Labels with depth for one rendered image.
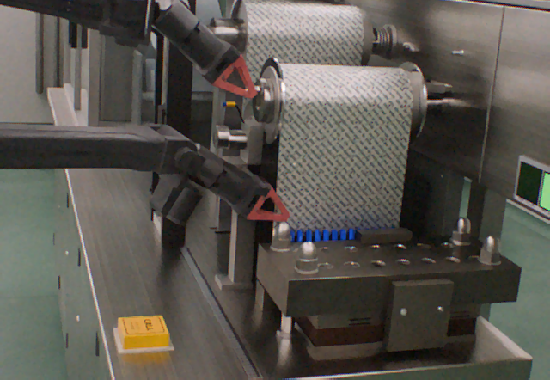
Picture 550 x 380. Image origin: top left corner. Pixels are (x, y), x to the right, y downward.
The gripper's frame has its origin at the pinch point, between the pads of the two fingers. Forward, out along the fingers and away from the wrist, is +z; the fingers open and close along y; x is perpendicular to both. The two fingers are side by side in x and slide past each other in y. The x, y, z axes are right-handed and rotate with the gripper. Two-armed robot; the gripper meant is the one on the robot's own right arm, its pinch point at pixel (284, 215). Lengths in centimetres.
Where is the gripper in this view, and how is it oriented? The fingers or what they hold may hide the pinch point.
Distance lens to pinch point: 139.0
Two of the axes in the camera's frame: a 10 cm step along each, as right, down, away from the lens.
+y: 3.0, 2.6, -9.2
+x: 5.5, -8.3, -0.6
